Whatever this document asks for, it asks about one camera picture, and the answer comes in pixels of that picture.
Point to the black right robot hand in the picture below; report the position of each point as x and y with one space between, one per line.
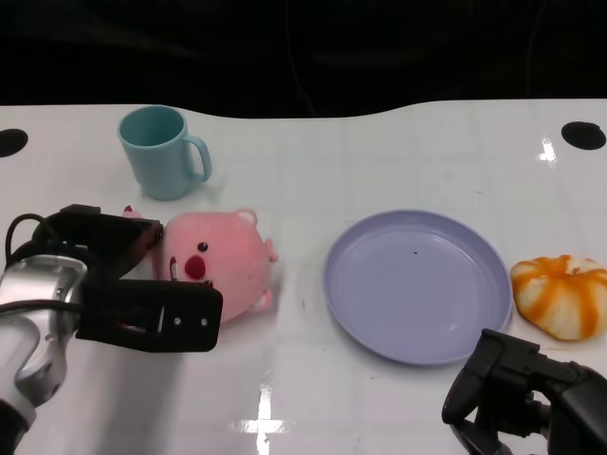
507 379

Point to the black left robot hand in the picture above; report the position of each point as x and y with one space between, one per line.
142 313

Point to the pink plush beaver doll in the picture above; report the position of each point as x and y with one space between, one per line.
227 256

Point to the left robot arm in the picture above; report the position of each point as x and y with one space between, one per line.
28 341

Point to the purple plastic plate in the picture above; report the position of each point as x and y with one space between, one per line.
412 294

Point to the orange white pumpkin toy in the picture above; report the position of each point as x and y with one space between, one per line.
559 298

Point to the teal plastic cup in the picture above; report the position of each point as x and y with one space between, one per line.
159 166

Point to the black table grommet hole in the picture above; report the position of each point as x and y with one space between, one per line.
10 142
583 135

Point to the black backdrop curtain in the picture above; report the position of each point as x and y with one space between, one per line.
142 47

